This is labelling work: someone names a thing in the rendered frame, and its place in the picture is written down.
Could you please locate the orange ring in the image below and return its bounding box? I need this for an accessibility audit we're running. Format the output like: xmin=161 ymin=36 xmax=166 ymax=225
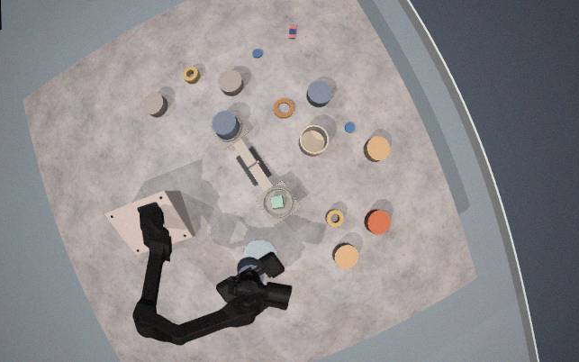
xmin=273 ymin=98 xmax=294 ymax=118

